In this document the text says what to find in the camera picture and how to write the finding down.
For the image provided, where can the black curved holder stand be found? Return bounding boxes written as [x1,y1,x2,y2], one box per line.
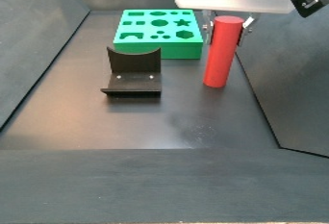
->
[100,48,161,96]

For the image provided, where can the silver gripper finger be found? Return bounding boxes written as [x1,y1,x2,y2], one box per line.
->
[202,10,214,44]
[238,12,260,45]

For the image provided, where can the green shape sorter board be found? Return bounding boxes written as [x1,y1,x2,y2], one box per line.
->
[113,10,203,60]

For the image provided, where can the red oval cylinder peg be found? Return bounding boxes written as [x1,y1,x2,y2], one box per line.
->
[203,15,244,87]

